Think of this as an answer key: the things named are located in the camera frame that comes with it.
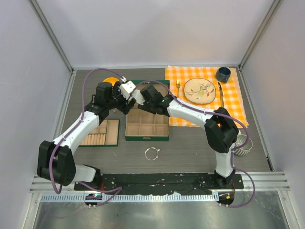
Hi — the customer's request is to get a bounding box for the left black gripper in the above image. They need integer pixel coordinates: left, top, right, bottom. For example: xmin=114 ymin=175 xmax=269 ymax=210
xmin=106 ymin=82 xmax=135 ymax=115

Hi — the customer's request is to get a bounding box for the green jewelry box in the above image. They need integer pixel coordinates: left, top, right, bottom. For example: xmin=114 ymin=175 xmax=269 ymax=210
xmin=125 ymin=80 xmax=170 ymax=142

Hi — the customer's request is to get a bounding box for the gold fork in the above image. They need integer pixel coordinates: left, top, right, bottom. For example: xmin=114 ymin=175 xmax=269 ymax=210
xmin=176 ymin=80 xmax=181 ymax=98

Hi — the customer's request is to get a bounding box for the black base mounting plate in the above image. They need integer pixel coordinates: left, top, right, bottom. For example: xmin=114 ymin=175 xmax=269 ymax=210
xmin=88 ymin=173 xmax=244 ymax=196

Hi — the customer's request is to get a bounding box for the silver pearl bracelet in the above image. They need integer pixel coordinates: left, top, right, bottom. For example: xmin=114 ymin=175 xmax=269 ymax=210
xmin=144 ymin=147 xmax=160 ymax=161

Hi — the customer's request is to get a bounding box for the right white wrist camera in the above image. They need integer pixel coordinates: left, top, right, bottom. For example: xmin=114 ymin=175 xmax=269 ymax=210
xmin=132 ymin=89 xmax=145 ymax=105

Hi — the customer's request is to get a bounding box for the green jewelry tray insert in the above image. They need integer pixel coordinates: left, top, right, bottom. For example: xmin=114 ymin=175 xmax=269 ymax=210
xmin=79 ymin=119 xmax=120 ymax=147

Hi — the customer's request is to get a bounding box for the purple cable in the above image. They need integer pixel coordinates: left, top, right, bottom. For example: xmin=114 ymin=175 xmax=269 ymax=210
xmin=134 ymin=80 xmax=256 ymax=208
xmin=50 ymin=68 xmax=127 ymax=206

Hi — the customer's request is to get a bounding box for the orange plastic bowl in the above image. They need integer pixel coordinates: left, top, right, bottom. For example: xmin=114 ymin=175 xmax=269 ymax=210
xmin=103 ymin=77 xmax=120 ymax=85

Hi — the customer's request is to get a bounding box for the beige bird pattern plate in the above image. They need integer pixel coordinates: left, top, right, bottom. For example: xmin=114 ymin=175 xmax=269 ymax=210
xmin=183 ymin=78 xmax=216 ymax=104

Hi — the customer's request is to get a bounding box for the gold knife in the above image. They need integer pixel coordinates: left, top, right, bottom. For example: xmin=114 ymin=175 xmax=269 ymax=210
xmin=218 ymin=82 xmax=224 ymax=108

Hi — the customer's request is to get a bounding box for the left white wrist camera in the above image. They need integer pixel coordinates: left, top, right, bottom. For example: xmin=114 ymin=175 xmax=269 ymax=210
xmin=119 ymin=81 xmax=136 ymax=100

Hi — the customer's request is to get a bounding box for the grey ribbed cup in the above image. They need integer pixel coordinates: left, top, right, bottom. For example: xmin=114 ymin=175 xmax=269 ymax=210
xmin=234 ymin=134 xmax=253 ymax=156

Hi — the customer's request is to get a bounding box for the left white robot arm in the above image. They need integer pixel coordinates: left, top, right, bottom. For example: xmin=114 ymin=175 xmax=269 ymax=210
xmin=37 ymin=81 xmax=136 ymax=193

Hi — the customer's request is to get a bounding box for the orange white checkered cloth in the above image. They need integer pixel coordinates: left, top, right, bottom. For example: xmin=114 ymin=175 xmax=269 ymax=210
xmin=165 ymin=65 xmax=248 ymax=128

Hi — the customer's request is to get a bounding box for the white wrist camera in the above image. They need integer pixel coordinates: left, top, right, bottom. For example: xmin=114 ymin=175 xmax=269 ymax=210
xmin=119 ymin=81 xmax=136 ymax=100
xmin=132 ymin=89 xmax=145 ymax=105

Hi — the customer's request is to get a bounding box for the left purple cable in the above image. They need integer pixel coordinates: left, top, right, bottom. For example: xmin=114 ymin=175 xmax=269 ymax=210
xmin=50 ymin=68 xmax=127 ymax=206

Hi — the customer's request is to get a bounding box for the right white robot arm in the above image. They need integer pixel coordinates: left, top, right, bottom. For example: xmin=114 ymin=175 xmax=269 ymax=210
xmin=138 ymin=84 xmax=238 ymax=188

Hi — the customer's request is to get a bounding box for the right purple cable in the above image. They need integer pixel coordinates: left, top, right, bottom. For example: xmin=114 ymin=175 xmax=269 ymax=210
xmin=134 ymin=80 xmax=256 ymax=208

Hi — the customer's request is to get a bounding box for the aluminium frame rail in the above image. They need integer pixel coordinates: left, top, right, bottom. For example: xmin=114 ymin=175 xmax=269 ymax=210
xmin=30 ymin=171 xmax=291 ymax=193

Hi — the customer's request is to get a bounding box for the white slotted cable duct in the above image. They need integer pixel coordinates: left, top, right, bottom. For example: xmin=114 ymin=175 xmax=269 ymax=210
xmin=41 ymin=192 xmax=219 ymax=203

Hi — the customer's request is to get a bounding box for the dark blue mug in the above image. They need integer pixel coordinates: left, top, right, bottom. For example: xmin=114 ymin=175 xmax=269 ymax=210
xmin=215 ymin=67 xmax=231 ymax=83

